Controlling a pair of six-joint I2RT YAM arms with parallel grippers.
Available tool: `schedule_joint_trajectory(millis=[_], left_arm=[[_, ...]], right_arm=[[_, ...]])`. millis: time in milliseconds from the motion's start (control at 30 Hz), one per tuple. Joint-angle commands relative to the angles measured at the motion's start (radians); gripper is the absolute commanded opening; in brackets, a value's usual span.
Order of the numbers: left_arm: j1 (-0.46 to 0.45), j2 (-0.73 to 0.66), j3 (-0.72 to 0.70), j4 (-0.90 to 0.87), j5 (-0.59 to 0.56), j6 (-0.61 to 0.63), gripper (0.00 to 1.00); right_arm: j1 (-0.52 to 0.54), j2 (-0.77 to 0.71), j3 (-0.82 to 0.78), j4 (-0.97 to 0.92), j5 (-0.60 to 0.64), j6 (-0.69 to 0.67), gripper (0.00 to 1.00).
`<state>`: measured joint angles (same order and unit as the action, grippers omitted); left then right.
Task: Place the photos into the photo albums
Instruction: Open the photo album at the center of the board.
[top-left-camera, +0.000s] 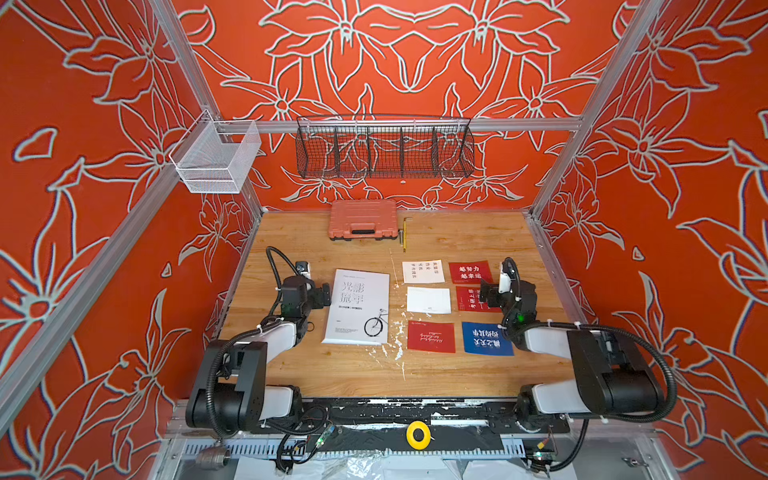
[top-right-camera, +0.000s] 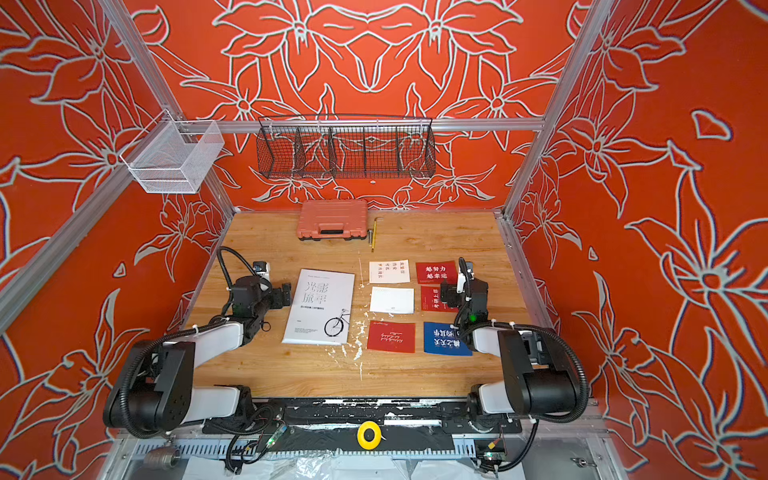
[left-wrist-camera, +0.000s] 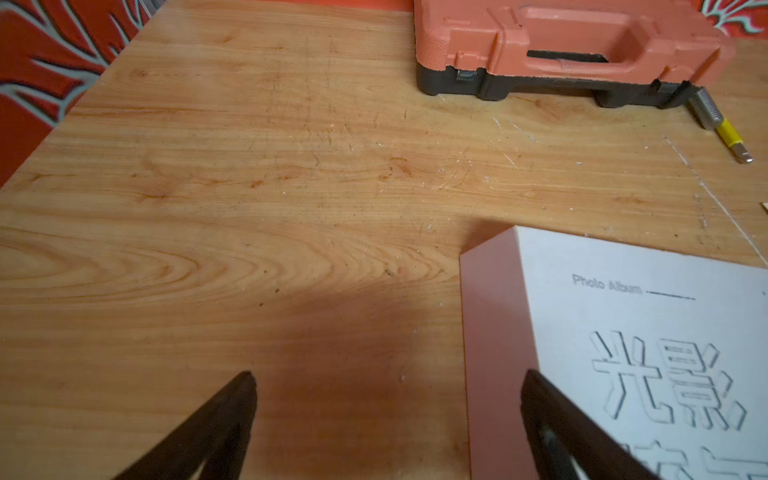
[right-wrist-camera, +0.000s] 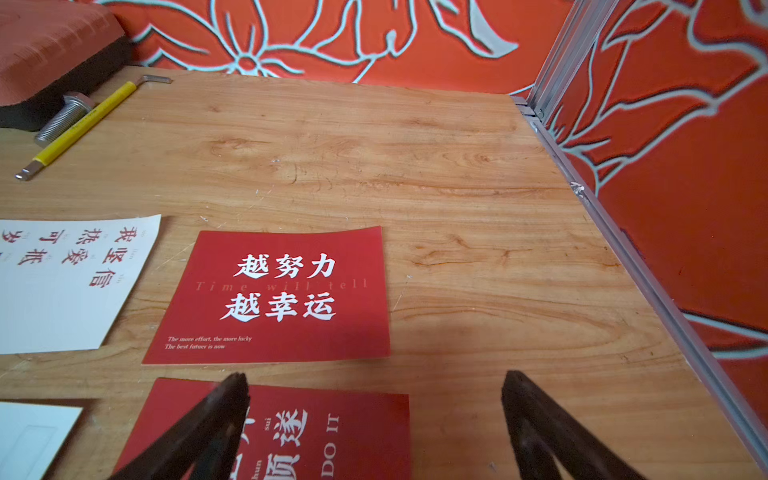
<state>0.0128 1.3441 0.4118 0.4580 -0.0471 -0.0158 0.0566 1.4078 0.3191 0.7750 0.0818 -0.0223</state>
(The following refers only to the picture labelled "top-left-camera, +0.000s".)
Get red plastic tool case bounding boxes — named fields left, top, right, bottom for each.
left=328, top=200, right=399, bottom=240

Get yellow tape roll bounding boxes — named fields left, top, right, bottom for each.
left=405, top=420, right=432, bottom=451

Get white photo album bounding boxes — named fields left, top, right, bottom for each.
left=323, top=269, right=390, bottom=346

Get blue card white text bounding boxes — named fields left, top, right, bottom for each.
left=462, top=322, right=514, bottom=356

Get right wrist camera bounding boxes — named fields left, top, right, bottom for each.
left=498, top=271, right=513, bottom=294

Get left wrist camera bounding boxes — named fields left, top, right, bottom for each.
left=295, top=261, right=311, bottom=279

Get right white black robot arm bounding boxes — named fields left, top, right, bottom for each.
left=480, top=257, right=679, bottom=431

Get red card top row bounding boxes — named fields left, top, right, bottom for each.
left=449, top=260, right=493, bottom=285

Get red card row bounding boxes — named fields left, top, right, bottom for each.
left=449, top=260, right=493, bottom=285
left=456, top=285, right=501, bottom=312

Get white mesh basket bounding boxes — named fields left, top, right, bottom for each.
left=169, top=110, right=262, bottom=194

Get blank white card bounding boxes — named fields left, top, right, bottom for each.
left=406, top=287, right=452, bottom=315

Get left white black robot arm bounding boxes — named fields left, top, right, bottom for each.
left=185, top=246, right=331, bottom=439

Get red card white script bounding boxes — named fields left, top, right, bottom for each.
left=407, top=321, right=456, bottom=354

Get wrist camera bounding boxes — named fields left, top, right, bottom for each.
left=498, top=271, right=513, bottom=294
left=295, top=261, right=311, bottom=279

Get black wire basket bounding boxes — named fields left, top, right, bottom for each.
left=295, top=114, right=476, bottom=180

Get red card middle row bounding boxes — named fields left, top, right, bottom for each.
left=456, top=285, right=501, bottom=312

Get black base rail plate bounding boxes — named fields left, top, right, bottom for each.
left=285, top=398, right=572, bottom=460

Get white card red chinese text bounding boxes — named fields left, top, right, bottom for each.
left=402, top=260, right=445, bottom=284

